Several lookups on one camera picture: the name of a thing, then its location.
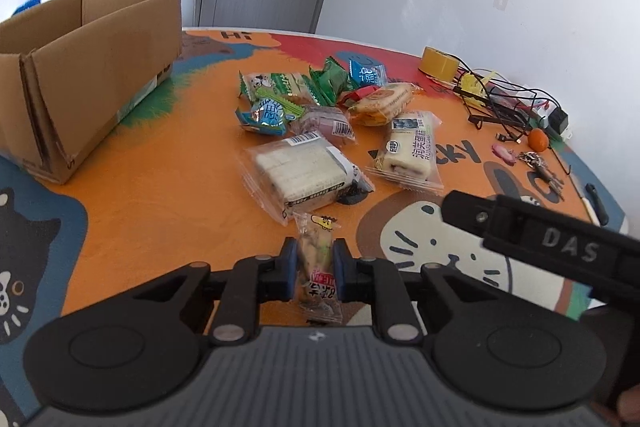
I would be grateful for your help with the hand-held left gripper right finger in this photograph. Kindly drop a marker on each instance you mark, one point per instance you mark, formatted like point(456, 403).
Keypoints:
point(342, 269)

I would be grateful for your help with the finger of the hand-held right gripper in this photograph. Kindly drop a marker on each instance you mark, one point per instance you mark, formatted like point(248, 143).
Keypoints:
point(465, 209)

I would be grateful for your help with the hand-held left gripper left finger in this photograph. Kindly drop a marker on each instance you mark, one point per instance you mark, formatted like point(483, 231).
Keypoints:
point(287, 269)

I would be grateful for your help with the clear snack packet red label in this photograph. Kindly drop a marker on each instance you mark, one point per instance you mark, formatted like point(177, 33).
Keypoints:
point(315, 252)

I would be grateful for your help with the cardboard box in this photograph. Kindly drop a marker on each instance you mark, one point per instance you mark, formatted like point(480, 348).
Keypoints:
point(100, 57)

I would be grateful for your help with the black pen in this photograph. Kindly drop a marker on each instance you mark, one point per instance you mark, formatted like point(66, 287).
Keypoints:
point(597, 204)

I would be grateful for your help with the pink trinket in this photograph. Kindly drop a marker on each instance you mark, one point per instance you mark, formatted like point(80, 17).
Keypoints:
point(502, 153)

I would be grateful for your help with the bunch of keys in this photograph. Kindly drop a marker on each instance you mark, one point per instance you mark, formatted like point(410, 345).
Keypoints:
point(542, 172)

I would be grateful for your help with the white cake roll packet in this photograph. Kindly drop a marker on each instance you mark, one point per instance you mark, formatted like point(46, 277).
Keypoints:
point(407, 152)

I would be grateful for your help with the small orange fruit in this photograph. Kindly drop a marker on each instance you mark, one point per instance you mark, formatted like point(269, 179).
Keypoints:
point(538, 139)

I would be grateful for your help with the clear sliced bread packet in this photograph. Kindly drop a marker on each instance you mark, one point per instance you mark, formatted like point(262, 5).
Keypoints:
point(300, 167)

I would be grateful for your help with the yellow crumpled wrapper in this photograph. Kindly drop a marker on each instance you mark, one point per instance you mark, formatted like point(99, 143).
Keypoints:
point(472, 86)

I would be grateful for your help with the black charger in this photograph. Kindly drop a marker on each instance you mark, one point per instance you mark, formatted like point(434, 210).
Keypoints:
point(558, 121)

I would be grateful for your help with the orange biscuit packet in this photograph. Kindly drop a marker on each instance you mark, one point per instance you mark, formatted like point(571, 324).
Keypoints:
point(382, 103)

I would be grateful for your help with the yellow tape roll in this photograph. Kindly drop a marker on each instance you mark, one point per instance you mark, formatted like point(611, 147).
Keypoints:
point(437, 63)

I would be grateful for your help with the purple snack packet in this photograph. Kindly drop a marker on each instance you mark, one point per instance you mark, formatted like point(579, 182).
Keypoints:
point(320, 122)

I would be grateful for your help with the shiny blue snack packet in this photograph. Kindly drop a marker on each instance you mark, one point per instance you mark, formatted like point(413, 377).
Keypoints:
point(267, 116)

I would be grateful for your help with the blue snack packet white label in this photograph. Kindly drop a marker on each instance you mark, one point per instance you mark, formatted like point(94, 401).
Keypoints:
point(367, 74)

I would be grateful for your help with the green and white snack packet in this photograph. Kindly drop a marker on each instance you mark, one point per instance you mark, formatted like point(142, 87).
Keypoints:
point(280, 87)

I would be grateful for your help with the blue object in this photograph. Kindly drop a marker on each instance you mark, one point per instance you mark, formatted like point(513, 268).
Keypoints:
point(27, 4)

